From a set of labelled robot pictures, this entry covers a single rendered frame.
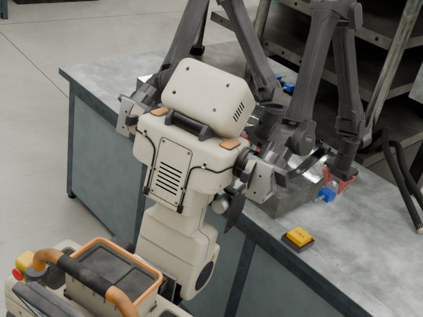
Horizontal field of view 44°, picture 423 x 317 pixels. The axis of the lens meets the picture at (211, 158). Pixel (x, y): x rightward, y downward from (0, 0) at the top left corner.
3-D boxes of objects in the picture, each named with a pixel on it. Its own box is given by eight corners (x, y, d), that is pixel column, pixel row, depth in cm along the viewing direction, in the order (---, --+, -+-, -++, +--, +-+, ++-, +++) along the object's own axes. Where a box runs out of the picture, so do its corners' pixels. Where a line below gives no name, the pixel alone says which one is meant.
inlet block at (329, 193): (316, 211, 172) (321, 198, 169) (305, 203, 175) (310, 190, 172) (339, 200, 180) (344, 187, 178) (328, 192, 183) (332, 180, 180)
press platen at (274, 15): (372, 104, 234) (376, 94, 231) (209, 19, 295) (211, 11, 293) (445, 78, 281) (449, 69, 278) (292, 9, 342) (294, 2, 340)
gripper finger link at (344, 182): (333, 183, 182) (341, 161, 177) (349, 195, 178) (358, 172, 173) (321, 189, 177) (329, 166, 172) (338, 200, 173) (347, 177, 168)
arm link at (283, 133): (264, 144, 139) (281, 149, 136) (282, 115, 142) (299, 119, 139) (277, 163, 146) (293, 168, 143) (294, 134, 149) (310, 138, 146)
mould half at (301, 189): (273, 219, 183) (282, 189, 175) (223, 180, 197) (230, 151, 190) (352, 178, 214) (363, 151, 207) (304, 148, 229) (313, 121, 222)
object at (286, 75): (298, 109, 264) (306, 78, 255) (259, 87, 280) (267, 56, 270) (352, 92, 296) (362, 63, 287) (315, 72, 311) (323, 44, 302)
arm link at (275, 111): (262, 101, 176) (270, 111, 172) (279, 104, 180) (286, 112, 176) (254, 118, 180) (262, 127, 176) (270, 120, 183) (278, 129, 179)
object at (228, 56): (359, 170, 236) (364, 159, 233) (179, 58, 309) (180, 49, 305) (442, 129, 289) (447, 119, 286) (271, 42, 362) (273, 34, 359)
